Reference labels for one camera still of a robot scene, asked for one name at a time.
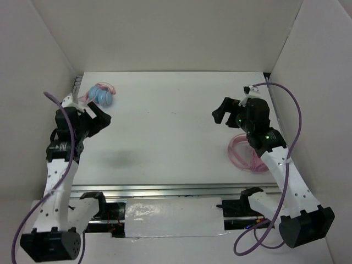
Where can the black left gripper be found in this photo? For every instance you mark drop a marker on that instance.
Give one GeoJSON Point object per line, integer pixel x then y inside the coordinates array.
{"type": "Point", "coordinates": [102, 120]}

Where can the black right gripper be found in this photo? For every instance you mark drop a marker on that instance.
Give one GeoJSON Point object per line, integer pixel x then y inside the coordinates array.
{"type": "Point", "coordinates": [230, 105]}

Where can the pink and blue cat headphones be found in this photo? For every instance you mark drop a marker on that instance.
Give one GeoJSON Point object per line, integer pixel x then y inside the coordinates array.
{"type": "Point", "coordinates": [101, 94]}

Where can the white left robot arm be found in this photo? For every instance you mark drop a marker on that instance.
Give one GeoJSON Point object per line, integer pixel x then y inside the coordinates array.
{"type": "Point", "coordinates": [53, 230]}

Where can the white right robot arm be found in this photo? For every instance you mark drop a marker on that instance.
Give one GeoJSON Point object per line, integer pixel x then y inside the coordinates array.
{"type": "Point", "coordinates": [298, 216]}

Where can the silver tape patch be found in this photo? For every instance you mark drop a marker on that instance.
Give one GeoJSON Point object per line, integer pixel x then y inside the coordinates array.
{"type": "Point", "coordinates": [180, 217]}

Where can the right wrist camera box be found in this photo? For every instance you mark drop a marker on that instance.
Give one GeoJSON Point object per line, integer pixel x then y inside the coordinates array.
{"type": "Point", "coordinates": [250, 92]}

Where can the white left gripper bracket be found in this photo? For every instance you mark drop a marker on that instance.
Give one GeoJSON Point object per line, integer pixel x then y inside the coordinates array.
{"type": "Point", "coordinates": [71, 100]}

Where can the aluminium rail at table edge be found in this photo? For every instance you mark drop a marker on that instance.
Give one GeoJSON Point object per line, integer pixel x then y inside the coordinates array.
{"type": "Point", "coordinates": [274, 93]}

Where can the aluminium front rail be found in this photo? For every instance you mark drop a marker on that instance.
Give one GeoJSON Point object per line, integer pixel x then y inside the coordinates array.
{"type": "Point", "coordinates": [118, 192]}

